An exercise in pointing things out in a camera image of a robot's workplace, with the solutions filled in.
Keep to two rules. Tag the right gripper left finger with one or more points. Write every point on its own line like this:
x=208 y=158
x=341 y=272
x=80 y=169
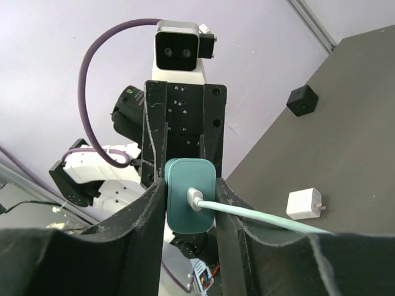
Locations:
x=80 y=246

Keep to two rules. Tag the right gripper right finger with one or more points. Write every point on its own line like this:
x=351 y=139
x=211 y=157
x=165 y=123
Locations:
x=258 y=259

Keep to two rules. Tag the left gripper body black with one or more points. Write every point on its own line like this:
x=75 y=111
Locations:
x=181 y=121

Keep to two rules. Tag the teal charger plug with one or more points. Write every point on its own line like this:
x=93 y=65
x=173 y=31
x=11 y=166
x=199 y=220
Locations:
x=189 y=180

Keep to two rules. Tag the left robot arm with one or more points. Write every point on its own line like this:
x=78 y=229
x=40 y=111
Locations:
x=85 y=179

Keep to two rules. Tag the white charger adapter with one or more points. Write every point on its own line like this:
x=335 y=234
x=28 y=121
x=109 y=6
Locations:
x=305 y=204

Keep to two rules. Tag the black cube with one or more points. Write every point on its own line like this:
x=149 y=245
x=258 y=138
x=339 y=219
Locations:
x=302 y=101

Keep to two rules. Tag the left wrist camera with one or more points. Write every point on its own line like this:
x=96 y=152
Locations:
x=179 y=48

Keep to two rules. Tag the right aluminium frame post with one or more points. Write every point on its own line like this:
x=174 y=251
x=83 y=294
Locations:
x=311 y=21

